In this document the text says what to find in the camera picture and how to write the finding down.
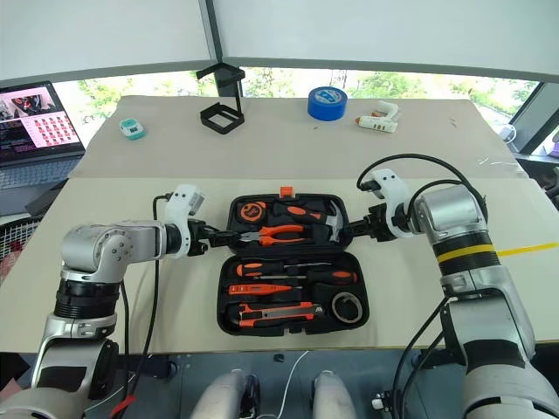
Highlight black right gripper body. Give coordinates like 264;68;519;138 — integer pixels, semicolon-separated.
366;203;395;244

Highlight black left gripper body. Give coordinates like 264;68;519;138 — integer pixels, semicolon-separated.
188;219;212;258

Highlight Phillips screwdriver orange black handle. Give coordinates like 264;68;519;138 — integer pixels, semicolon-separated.
257;270;360;285

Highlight orange voltage tester pen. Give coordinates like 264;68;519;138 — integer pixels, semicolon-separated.
227;283;303;297

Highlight black electrical tape roll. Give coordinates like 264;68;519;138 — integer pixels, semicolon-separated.
329;292;364;325

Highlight orange black utility knife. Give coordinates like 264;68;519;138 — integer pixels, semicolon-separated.
237;302;325;331

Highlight black plastic tool case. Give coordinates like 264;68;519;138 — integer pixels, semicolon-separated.
216;185;370;338

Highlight orange black tape measure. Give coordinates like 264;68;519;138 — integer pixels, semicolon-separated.
237;201;269;224

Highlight beige paper table cover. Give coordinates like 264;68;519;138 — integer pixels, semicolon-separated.
66;94;530;181
0;175;559;355

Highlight white glue gun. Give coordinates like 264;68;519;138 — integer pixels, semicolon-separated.
354;100;403;134

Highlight blue tape roll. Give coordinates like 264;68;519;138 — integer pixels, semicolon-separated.
306;85;348;122

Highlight small teal white timer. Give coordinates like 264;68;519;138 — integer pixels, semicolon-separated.
118;117;148;141

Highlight black table support bar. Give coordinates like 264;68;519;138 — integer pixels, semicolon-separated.
125;352;176;379

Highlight yellow strip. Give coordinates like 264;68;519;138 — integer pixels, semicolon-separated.
497;242;559;259

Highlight grey rounded robot knee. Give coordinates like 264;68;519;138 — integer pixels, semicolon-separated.
190;369;261;419
311;370;358;419

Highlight black white floor device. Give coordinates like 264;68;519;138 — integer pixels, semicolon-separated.
370;389;397;412

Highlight white mesh racket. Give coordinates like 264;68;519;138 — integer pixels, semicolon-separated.
0;216;44;265

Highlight grey open laptop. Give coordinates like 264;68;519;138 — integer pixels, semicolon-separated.
0;81;86;191

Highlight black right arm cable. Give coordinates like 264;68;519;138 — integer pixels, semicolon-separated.
356;153;488;419

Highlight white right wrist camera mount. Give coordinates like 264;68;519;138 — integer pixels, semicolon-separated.
362;168;423;239

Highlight orange handled pliers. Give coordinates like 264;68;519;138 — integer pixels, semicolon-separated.
237;223;307;248

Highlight claw hammer orange black handle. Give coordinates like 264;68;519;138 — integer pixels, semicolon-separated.
272;201;347;242

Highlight black frame stand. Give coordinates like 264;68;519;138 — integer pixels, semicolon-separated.
195;62;246;137

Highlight thin white wire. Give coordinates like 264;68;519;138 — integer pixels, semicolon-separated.
477;156;521;168

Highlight white hanging cable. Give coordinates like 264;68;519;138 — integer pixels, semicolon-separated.
260;350;310;419

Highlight red cable tag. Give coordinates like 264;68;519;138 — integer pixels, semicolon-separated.
110;394;135;419

